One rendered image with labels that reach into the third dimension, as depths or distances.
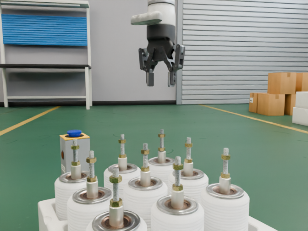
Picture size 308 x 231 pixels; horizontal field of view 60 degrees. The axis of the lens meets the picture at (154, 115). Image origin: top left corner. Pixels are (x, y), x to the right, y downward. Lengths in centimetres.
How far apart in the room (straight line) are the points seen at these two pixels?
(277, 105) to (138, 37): 294
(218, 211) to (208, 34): 533
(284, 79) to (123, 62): 296
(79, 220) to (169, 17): 50
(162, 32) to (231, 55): 524
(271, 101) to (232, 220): 354
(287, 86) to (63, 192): 377
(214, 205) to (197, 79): 514
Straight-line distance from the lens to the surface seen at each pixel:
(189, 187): 62
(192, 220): 48
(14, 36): 565
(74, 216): 53
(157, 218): 48
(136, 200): 57
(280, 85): 409
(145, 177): 58
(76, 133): 80
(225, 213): 55
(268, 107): 403
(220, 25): 590
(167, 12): 71
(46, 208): 70
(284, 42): 652
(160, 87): 553
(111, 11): 561
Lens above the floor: 47
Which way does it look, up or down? 7 degrees down
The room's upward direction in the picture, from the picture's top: straight up
